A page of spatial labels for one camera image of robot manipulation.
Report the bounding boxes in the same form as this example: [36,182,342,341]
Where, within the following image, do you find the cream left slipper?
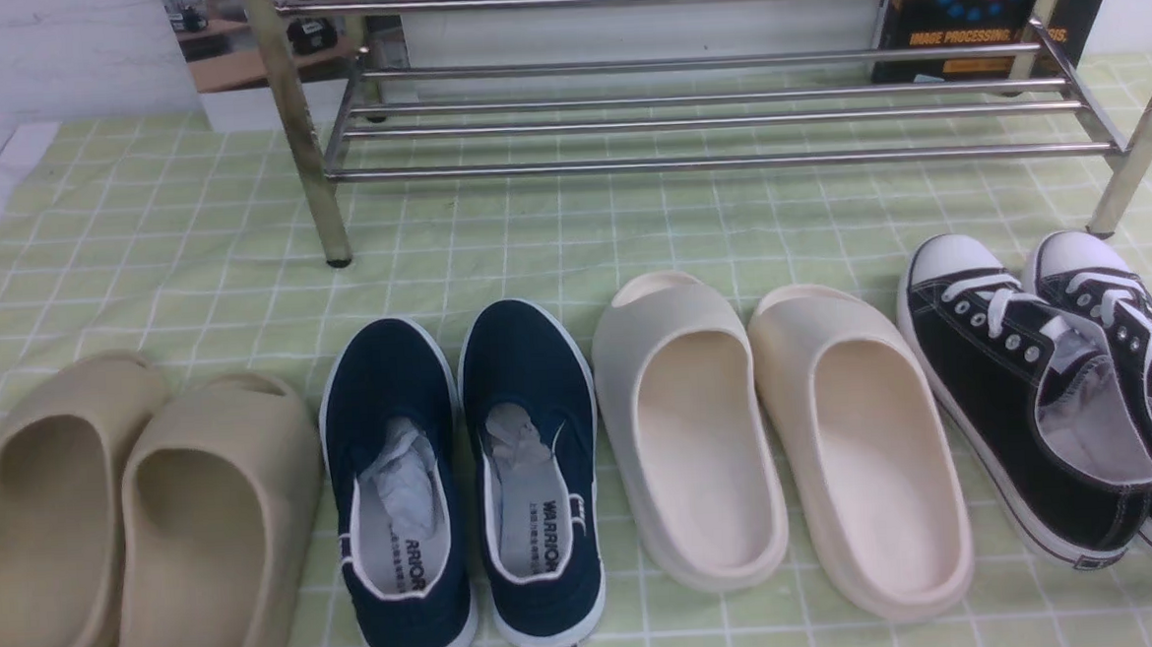
[592,271,790,594]

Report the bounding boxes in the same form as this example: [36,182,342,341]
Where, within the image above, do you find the black left canvas sneaker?
[896,234,1152,570]

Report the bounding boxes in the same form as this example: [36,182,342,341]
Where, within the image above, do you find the cream right slipper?
[746,284,973,624]

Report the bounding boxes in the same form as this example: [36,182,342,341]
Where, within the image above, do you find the tan left slipper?
[0,350,169,647]

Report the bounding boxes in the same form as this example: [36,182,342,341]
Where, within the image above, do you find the cream slipper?
[592,271,790,594]
[746,284,973,624]

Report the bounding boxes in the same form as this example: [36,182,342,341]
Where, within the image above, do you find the photo board behind rack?
[161,0,409,134]

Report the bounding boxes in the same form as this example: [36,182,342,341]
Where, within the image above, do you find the navy sneaker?
[457,298,608,647]
[319,318,479,647]

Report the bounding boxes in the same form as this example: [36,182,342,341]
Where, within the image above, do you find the tan slipper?
[118,371,323,647]
[0,350,169,647]

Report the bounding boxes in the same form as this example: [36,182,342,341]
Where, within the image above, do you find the tan right slipper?
[118,371,323,647]

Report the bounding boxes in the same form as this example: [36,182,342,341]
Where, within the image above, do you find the black image processing book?
[869,0,1104,86]

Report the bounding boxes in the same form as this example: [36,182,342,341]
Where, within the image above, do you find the steel shoe rack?
[243,0,1152,269]

